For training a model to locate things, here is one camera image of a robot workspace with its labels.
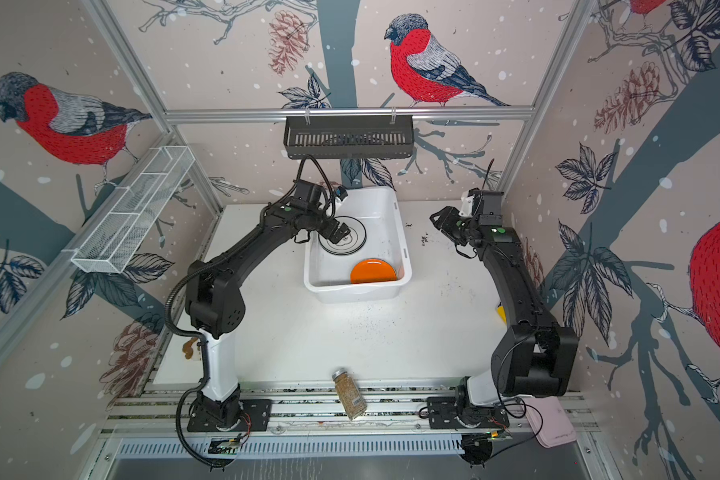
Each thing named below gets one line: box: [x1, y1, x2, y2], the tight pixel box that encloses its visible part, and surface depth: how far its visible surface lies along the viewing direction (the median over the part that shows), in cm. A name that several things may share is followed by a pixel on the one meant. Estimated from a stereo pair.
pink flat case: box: [523, 396, 577, 449], surface depth 70 cm
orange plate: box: [350, 258, 397, 284], surface depth 102 cm
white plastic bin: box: [304, 186, 412, 303], surface depth 102 cm
